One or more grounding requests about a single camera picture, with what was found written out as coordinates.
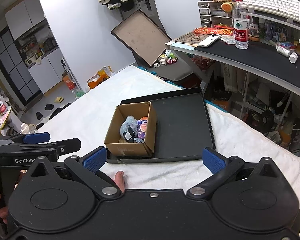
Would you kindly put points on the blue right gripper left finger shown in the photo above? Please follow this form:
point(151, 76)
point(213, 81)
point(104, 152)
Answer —
point(94, 160)

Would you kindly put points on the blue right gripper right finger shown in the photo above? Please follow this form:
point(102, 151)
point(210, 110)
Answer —
point(213, 160)

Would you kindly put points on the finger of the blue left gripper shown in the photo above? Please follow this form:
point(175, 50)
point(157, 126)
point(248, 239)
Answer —
point(36, 138)

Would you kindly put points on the brown cardboard box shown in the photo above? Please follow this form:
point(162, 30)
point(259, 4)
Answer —
point(117, 145)

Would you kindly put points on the black stitched fabric pouch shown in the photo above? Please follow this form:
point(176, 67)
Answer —
point(129, 135)

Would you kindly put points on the grey plush mouse toy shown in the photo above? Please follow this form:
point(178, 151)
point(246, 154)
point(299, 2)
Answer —
point(131, 122)

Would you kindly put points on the blue tissue pack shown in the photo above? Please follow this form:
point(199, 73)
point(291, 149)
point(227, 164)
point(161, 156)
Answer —
point(142, 126)

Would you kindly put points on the person right hand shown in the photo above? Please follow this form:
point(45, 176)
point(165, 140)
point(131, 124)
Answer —
point(120, 181)

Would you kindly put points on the white blanket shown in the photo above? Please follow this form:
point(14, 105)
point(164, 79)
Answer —
point(89, 117)

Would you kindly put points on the yellow slipper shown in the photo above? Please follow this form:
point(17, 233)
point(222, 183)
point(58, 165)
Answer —
point(59, 99)

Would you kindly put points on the black shallow tray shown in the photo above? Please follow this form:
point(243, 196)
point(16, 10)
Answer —
point(183, 127)

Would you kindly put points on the white kitchen cabinet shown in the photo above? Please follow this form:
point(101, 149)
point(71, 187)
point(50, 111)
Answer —
point(49, 72)

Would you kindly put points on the white tote bag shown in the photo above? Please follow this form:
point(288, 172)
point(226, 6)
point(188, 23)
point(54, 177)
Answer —
point(234, 78)

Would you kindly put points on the grey bench seat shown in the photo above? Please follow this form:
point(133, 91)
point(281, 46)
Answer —
point(172, 72)

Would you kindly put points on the red plastic basket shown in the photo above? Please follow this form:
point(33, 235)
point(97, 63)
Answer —
point(202, 63)

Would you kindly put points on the red doll toy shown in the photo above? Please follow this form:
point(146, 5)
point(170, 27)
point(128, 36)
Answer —
point(171, 60)

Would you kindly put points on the white charger block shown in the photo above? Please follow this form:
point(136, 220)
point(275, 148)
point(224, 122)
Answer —
point(156, 64)

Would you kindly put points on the black curved desk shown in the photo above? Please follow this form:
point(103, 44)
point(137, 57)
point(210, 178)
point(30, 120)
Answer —
point(259, 59)

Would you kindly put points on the white food canister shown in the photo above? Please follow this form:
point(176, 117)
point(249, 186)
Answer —
point(166, 55)

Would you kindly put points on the white pill bottle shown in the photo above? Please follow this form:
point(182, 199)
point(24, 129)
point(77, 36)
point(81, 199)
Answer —
point(293, 57)

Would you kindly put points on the red long banner box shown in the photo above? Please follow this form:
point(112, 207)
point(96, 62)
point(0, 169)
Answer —
point(210, 31)

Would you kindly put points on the large leaning box lid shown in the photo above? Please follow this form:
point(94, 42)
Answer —
point(142, 36)

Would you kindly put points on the clear water bottle red label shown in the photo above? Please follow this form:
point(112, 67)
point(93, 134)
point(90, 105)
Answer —
point(240, 25)

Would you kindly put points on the orange plush on organizer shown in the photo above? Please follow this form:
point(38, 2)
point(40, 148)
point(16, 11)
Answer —
point(228, 6)

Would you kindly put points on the white keyboard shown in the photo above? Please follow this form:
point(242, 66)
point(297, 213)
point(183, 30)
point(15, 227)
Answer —
point(289, 9)

